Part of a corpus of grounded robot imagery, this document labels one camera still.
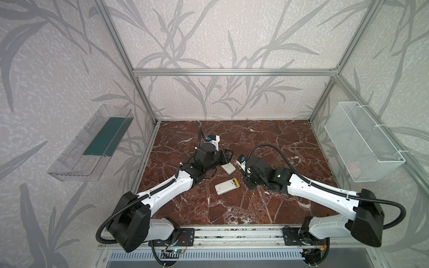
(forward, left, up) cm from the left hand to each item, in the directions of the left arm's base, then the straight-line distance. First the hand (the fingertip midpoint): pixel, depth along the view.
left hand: (235, 148), depth 79 cm
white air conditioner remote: (+1, +3, -21) cm, 21 cm away
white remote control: (-10, +4, -21) cm, 24 cm away
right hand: (-7, -5, -7) cm, 11 cm away
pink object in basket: (-10, -53, 0) cm, 54 cm away
